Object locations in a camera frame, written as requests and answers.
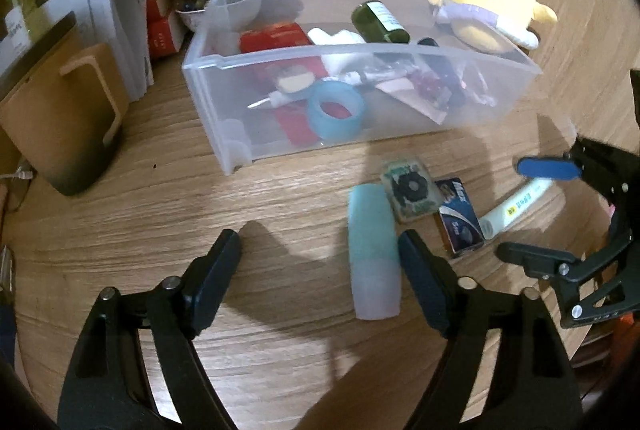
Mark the dark green bottle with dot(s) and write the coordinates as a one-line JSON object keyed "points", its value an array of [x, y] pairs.
{"points": [[376, 24]]}

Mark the white green tube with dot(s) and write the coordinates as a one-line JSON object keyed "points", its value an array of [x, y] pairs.
{"points": [[498, 219]]}

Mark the mint green tube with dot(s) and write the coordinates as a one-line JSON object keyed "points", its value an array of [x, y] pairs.
{"points": [[373, 254]]}

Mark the clear plastic storage bin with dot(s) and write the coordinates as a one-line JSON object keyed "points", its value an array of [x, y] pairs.
{"points": [[403, 96]]}

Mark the green cap spray bottle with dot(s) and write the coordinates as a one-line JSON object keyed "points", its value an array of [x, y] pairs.
{"points": [[20, 31]]}

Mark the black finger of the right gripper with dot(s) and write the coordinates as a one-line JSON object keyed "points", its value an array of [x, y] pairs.
{"points": [[538, 262]]}

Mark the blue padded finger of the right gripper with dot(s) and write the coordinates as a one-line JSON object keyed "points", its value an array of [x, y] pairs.
{"points": [[552, 168]]}

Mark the brown ceramic mug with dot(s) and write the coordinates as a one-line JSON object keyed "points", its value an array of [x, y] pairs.
{"points": [[62, 106]]}

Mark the white paper box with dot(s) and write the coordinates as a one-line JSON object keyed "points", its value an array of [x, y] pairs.
{"points": [[119, 23]]}

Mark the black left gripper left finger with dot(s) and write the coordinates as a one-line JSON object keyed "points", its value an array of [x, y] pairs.
{"points": [[106, 385]]}

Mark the red booklet in bin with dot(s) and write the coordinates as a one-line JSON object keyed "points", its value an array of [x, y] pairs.
{"points": [[288, 79]]}

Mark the blue tape roll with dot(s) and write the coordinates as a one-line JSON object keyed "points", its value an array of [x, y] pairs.
{"points": [[335, 111]]}

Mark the blue battery box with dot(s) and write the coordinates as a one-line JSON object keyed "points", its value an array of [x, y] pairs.
{"points": [[458, 219]]}

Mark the green black small packet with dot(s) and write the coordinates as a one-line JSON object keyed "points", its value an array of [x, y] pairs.
{"points": [[411, 190]]}

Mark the black cylinder bottle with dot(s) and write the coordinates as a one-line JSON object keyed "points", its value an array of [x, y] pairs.
{"points": [[448, 77]]}

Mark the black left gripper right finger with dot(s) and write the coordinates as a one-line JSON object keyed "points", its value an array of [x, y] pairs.
{"points": [[533, 385]]}

